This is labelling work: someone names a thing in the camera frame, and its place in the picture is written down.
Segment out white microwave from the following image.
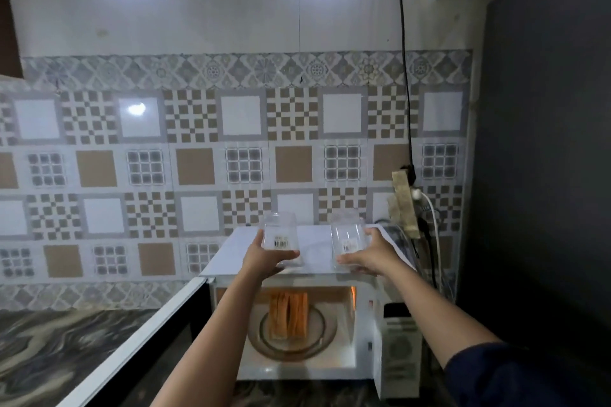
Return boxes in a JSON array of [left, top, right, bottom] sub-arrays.
[[57, 224, 423, 407]]

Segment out beige socket adapter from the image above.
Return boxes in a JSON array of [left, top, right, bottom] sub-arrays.
[[387, 168, 422, 240]]

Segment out clear plastic container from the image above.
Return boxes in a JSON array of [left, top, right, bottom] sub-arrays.
[[330, 216, 369, 273], [261, 212, 302, 267]]

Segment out person's left forearm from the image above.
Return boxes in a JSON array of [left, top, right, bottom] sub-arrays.
[[150, 273, 268, 407]]

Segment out person's left hand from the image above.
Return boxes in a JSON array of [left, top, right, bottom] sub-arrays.
[[240, 229, 300, 281]]

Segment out person's right forearm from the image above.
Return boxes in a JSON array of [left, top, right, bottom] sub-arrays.
[[381, 258, 502, 369]]

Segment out dark blue sleeve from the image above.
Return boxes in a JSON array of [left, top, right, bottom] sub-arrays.
[[444, 342, 611, 407]]

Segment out person's right hand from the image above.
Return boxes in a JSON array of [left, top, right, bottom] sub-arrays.
[[336, 228, 407, 279]]

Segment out stainless steel double-door fridge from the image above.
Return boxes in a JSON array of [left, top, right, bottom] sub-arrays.
[[456, 0, 611, 374]]

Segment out white plug with cable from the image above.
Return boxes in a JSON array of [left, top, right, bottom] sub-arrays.
[[412, 188, 442, 288]]

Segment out black power cable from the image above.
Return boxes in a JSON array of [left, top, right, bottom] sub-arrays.
[[395, 0, 416, 174]]

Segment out dark brown wall cabinet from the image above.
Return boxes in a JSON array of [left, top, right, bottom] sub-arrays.
[[0, 0, 24, 79]]

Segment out white microwave door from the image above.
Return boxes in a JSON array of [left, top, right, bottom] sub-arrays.
[[57, 277, 213, 407]]

